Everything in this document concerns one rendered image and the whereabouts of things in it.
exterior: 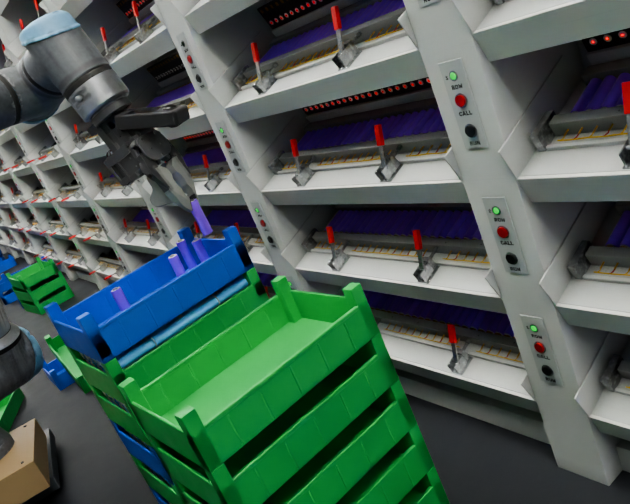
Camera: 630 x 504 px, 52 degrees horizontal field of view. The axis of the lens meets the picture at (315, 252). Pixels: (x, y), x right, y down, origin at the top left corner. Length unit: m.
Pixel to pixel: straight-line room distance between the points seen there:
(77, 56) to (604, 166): 0.78
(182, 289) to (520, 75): 0.60
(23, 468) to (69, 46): 1.05
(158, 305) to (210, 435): 0.33
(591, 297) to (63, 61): 0.86
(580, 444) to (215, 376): 0.58
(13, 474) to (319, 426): 1.06
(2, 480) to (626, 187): 1.49
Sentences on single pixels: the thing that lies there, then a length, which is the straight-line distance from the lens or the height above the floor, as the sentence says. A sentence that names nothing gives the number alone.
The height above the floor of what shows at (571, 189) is 0.51.
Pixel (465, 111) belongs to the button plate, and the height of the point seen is 0.63.
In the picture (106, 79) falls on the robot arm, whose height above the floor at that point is 0.86.
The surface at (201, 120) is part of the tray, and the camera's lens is 1.55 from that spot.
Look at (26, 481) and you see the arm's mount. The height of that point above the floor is 0.10.
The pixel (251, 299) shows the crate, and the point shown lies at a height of 0.43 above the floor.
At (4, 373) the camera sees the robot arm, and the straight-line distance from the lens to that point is 1.93.
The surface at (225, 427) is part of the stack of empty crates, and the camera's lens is 0.79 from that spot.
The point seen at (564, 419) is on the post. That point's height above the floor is 0.12.
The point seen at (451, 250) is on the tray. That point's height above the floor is 0.37.
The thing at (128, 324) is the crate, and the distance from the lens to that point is 1.04.
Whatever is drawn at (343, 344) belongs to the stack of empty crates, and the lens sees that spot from 0.87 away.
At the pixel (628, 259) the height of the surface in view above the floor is 0.38.
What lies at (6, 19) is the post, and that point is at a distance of 2.79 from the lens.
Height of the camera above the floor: 0.81
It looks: 18 degrees down
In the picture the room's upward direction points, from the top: 23 degrees counter-clockwise
